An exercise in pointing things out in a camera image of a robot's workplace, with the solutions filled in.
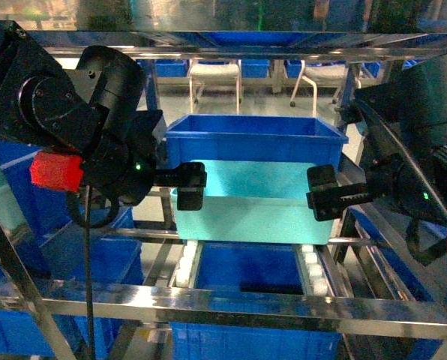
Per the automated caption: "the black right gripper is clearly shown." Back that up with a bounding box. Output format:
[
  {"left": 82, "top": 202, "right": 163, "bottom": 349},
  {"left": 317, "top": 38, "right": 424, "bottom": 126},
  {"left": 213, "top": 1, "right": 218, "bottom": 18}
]
[{"left": 307, "top": 100, "right": 445, "bottom": 225}]

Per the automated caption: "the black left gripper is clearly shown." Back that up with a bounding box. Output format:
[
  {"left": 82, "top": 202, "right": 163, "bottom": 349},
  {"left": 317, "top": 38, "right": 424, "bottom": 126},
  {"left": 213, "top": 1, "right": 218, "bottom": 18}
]
[{"left": 84, "top": 109, "right": 207, "bottom": 212}]

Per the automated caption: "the teal plastic bin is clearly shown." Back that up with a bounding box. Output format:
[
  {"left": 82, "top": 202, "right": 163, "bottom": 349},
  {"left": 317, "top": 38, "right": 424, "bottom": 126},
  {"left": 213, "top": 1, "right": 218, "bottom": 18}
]
[{"left": 173, "top": 160, "right": 333, "bottom": 245}]

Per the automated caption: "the steel shelf front beam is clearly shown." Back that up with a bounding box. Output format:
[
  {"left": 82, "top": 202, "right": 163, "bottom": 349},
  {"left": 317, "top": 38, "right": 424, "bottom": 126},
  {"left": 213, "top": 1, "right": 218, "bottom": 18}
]
[{"left": 0, "top": 279, "right": 447, "bottom": 338}]

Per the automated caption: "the blue bin behind teal bin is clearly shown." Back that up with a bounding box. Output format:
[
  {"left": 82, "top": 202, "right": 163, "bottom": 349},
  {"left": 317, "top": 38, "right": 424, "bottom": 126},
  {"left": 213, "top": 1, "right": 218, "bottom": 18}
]
[{"left": 166, "top": 114, "right": 349, "bottom": 168}]

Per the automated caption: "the roller conveyor track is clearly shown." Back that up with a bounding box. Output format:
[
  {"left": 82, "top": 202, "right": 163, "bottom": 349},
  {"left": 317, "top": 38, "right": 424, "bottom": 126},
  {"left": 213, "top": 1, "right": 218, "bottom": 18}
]
[{"left": 170, "top": 240, "right": 329, "bottom": 296}]

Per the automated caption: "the blue bin below rollers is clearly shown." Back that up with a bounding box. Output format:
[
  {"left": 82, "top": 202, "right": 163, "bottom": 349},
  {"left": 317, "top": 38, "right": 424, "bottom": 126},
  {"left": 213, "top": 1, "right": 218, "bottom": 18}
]
[{"left": 195, "top": 241, "right": 303, "bottom": 295}]

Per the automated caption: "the white chair left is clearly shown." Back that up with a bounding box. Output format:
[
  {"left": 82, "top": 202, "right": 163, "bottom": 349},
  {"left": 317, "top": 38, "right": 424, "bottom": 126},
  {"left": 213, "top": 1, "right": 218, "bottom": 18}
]
[{"left": 187, "top": 60, "right": 242, "bottom": 115}]

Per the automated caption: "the white chair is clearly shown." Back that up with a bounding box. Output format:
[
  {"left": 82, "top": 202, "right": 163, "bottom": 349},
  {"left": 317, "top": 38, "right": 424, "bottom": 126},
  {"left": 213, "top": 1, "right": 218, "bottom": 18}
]
[
  {"left": 187, "top": 60, "right": 242, "bottom": 115},
  {"left": 289, "top": 60, "right": 347, "bottom": 116}
]

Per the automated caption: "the white chair right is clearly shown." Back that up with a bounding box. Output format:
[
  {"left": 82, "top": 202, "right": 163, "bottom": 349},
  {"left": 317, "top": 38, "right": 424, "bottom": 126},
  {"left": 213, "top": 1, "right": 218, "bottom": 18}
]
[{"left": 289, "top": 60, "right": 347, "bottom": 116}]

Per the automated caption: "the black cable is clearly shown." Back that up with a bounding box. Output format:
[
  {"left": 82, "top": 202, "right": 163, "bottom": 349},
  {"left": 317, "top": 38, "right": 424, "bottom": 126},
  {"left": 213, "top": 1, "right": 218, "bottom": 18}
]
[{"left": 65, "top": 185, "right": 122, "bottom": 360}]

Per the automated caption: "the red wrist camera mount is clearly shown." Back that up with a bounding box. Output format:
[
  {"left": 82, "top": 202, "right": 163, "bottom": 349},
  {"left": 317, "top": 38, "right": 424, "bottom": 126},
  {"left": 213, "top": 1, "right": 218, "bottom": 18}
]
[{"left": 30, "top": 151, "right": 84, "bottom": 193}]

